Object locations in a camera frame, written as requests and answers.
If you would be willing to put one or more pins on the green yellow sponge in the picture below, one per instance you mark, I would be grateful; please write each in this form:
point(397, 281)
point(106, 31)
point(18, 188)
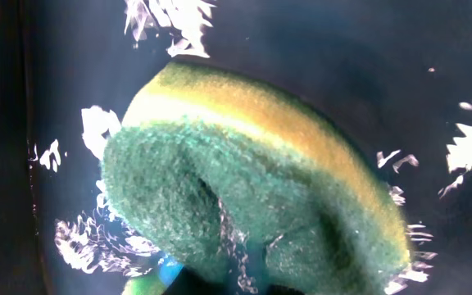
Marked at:
point(207, 162)

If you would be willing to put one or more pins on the black water tray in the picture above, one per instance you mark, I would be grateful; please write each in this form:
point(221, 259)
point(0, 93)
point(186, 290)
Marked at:
point(394, 76)

